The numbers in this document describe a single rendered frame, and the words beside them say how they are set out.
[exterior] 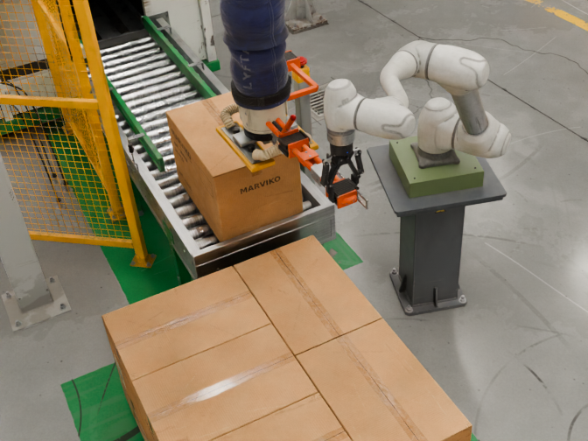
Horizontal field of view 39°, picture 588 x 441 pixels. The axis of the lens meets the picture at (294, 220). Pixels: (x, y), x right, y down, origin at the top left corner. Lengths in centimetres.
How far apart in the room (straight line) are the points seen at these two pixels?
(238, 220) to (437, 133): 94
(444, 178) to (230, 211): 93
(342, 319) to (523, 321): 113
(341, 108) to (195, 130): 134
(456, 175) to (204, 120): 116
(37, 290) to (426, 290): 195
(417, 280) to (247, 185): 100
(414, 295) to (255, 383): 121
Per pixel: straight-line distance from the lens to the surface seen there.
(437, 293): 410
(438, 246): 391
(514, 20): 677
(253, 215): 366
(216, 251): 363
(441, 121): 352
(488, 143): 346
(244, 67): 302
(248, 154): 318
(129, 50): 543
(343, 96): 253
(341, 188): 276
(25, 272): 430
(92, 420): 389
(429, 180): 357
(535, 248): 455
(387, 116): 248
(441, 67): 297
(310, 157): 293
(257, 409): 308
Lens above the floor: 297
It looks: 39 degrees down
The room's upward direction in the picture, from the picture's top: 5 degrees counter-clockwise
